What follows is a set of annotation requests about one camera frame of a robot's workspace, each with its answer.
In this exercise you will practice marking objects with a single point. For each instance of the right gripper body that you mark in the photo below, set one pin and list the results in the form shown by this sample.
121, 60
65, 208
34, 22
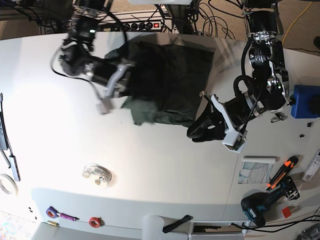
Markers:
108, 72

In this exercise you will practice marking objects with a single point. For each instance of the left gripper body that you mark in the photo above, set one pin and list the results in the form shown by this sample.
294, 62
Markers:
237, 113

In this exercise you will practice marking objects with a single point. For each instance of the dark green t-shirt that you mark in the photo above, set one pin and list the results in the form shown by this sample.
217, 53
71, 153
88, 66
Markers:
164, 85

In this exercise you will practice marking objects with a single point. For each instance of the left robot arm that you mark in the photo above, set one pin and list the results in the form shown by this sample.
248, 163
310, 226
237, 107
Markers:
262, 86

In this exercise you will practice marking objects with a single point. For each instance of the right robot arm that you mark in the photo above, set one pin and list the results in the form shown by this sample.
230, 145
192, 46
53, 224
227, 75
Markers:
75, 54

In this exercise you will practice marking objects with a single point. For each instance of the paper instruction booklet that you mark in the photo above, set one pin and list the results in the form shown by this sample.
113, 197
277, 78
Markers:
256, 169

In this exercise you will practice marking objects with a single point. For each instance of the black power strip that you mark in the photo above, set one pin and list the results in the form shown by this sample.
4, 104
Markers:
143, 26

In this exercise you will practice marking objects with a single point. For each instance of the blue box with black knob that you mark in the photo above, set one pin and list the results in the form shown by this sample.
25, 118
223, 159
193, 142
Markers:
306, 102

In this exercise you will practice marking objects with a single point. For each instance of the orange black utility knife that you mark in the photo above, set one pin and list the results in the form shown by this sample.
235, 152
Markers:
282, 172

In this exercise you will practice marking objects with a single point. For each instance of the white rectangular device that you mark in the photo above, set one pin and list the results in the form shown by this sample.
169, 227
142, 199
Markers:
312, 168

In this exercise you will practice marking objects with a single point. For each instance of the red square card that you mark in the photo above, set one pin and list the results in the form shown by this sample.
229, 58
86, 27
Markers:
286, 212

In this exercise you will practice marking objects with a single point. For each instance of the dark remote control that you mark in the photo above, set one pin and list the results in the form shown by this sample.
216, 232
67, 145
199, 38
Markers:
3, 139

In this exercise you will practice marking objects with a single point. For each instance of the grey usb hub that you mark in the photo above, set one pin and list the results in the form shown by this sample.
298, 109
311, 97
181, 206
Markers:
14, 168

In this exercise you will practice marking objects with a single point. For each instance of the purple marker pen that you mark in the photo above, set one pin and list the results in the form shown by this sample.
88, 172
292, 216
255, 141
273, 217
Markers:
68, 217

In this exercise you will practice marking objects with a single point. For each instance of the red tape roll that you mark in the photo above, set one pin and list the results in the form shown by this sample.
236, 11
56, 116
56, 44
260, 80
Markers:
95, 222

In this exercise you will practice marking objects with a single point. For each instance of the purple tape roll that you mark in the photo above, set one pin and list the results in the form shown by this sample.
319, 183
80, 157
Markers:
52, 212

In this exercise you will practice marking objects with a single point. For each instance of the white tape roll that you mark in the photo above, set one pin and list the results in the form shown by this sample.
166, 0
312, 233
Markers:
8, 185

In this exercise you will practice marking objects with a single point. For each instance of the gold green small cylinder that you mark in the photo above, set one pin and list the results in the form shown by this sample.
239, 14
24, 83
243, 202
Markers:
53, 223

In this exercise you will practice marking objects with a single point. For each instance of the black cordless drill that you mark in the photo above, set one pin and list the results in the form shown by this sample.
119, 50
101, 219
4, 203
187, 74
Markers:
255, 205

